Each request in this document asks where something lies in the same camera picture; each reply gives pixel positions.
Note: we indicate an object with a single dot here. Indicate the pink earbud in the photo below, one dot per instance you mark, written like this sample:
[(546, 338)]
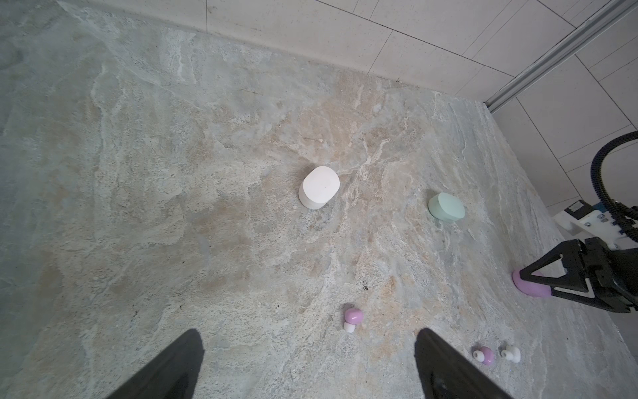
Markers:
[(352, 318), (484, 355)]

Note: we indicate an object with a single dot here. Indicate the pink earbud charging case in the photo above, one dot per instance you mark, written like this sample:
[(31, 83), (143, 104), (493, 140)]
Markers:
[(531, 289)]

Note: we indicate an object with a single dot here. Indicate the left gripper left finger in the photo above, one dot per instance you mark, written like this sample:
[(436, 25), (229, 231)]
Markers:
[(173, 373)]

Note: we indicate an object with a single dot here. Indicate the white earbud charging case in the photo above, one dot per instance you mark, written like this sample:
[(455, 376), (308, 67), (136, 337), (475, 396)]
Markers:
[(318, 187)]

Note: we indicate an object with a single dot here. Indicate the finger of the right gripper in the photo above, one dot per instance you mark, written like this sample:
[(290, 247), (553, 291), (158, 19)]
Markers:
[(578, 297), (570, 253)]

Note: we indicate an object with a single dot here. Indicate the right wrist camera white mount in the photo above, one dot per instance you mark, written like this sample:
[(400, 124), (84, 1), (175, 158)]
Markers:
[(581, 220)]

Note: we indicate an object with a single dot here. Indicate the green earbud charging case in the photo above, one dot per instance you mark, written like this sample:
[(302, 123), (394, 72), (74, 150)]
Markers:
[(446, 207)]

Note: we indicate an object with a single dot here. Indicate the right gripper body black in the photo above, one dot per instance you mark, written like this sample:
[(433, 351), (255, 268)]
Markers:
[(613, 276)]

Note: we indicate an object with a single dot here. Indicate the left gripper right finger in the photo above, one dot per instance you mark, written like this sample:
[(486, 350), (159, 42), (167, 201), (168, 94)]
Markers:
[(445, 373)]

